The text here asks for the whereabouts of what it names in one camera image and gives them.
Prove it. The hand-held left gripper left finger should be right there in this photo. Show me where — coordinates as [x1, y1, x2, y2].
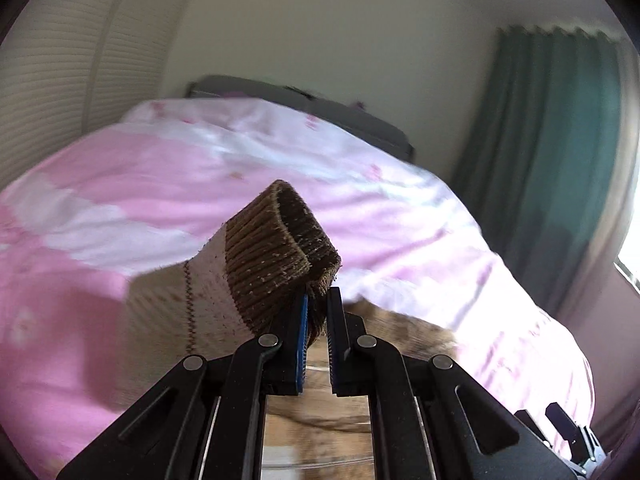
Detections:
[55, 292, 311, 480]

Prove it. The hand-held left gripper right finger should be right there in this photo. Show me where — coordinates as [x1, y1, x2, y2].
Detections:
[325, 287, 581, 480]

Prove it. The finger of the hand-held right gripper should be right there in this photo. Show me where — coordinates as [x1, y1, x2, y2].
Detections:
[545, 401, 588, 448]
[515, 409, 553, 453]

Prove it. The brown beige knit sock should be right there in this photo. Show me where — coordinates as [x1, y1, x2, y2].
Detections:
[122, 180, 342, 396]
[345, 301, 463, 361]

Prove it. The window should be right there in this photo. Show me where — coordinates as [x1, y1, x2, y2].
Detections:
[615, 252, 640, 292]

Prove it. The grey headboard cushion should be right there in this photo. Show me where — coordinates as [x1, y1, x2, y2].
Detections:
[187, 75, 313, 108]
[307, 96, 416, 161]

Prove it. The pink floral duvet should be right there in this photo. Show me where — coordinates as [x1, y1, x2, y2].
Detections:
[0, 97, 596, 476]

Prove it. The teal curtain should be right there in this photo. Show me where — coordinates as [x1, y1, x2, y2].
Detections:
[450, 24, 633, 313]

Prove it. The cream louvered wardrobe door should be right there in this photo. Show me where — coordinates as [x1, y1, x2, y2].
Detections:
[0, 0, 116, 191]
[82, 0, 173, 133]

